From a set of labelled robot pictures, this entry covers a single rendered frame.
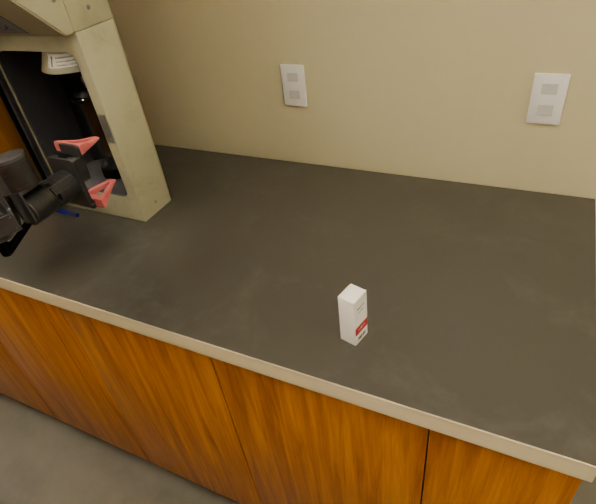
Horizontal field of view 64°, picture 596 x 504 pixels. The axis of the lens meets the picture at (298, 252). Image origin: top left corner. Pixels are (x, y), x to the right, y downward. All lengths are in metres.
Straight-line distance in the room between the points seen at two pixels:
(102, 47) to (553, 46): 0.96
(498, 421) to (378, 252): 0.44
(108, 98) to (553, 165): 1.05
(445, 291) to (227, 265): 0.47
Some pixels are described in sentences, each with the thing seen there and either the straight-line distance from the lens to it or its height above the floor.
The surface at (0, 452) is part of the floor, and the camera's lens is 2.30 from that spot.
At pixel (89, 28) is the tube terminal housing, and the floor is 1.41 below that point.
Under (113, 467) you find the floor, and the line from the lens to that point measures 2.02.
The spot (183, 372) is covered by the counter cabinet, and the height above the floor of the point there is 0.76.
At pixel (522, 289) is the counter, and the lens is 1.02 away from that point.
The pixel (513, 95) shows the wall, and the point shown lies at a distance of 1.25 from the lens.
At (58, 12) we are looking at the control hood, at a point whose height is 1.45.
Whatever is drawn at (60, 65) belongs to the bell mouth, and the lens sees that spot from 1.27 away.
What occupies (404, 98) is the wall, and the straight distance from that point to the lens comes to 1.29.
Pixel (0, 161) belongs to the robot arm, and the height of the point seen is 1.29.
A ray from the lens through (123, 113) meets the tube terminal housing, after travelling 1.23.
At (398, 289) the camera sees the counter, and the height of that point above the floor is 0.94.
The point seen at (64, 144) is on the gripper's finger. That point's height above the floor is 1.27.
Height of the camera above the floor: 1.61
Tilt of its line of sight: 38 degrees down
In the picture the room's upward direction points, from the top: 8 degrees counter-clockwise
